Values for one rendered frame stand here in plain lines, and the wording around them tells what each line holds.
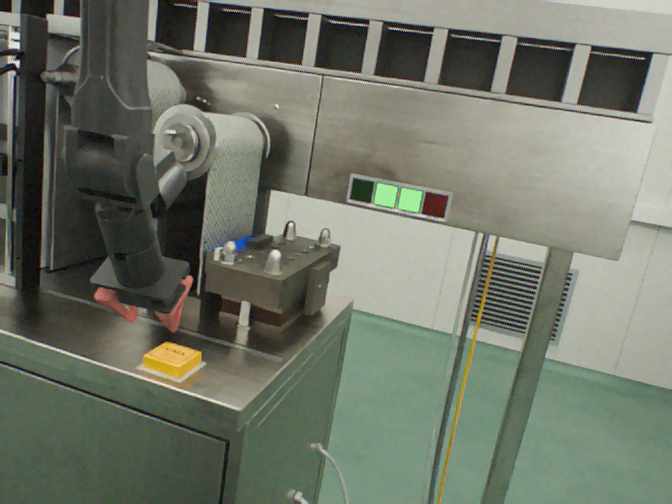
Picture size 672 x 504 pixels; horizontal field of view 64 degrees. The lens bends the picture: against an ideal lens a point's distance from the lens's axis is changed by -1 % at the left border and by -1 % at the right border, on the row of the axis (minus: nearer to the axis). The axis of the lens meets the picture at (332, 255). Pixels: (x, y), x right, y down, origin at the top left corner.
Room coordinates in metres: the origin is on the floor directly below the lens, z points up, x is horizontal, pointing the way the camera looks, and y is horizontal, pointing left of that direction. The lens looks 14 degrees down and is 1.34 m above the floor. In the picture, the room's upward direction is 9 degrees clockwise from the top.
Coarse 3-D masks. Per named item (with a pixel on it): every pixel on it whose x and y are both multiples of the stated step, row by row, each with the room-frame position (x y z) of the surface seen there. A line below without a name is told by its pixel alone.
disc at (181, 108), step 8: (184, 104) 1.10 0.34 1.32; (168, 112) 1.11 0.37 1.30; (176, 112) 1.10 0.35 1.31; (184, 112) 1.10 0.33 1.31; (192, 112) 1.09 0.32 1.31; (200, 112) 1.09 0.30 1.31; (160, 120) 1.11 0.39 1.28; (200, 120) 1.09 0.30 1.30; (208, 120) 1.08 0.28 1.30; (208, 128) 1.08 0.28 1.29; (216, 136) 1.08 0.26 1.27; (216, 144) 1.08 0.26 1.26; (216, 152) 1.08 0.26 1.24; (208, 160) 1.08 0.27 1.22; (200, 168) 1.09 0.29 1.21; (208, 168) 1.08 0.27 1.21; (192, 176) 1.09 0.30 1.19; (200, 176) 1.09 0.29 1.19
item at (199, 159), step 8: (168, 120) 1.10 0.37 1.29; (176, 120) 1.10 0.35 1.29; (184, 120) 1.09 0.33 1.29; (192, 120) 1.09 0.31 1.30; (160, 128) 1.11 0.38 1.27; (200, 128) 1.08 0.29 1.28; (160, 136) 1.11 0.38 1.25; (200, 136) 1.08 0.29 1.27; (208, 136) 1.08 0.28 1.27; (160, 144) 1.11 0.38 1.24; (200, 144) 1.08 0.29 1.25; (208, 144) 1.08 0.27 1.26; (200, 152) 1.08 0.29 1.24; (208, 152) 1.08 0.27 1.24; (192, 160) 1.09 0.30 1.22; (200, 160) 1.08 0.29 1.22; (184, 168) 1.09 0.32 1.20; (192, 168) 1.09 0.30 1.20
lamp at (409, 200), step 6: (402, 192) 1.30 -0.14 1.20; (408, 192) 1.30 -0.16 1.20; (414, 192) 1.29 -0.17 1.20; (420, 192) 1.29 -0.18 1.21; (402, 198) 1.30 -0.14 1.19; (408, 198) 1.30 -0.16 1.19; (414, 198) 1.29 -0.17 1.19; (420, 198) 1.29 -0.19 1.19; (402, 204) 1.30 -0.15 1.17; (408, 204) 1.30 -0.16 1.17; (414, 204) 1.29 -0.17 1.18; (408, 210) 1.30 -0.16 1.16; (414, 210) 1.29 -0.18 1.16
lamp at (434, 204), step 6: (426, 198) 1.29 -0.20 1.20; (432, 198) 1.28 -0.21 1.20; (438, 198) 1.28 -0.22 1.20; (444, 198) 1.28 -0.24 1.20; (426, 204) 1.29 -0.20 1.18; (432, 204) 1.28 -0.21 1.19; (438, 204) 1.28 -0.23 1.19; (444, 204) 1.28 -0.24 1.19; (426, 210) 1.29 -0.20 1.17; (432, 210) 1.28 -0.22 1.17; (438, 210) 1.28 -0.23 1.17; (444, 210) 1.27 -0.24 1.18; (438, 216) 1.28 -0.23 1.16
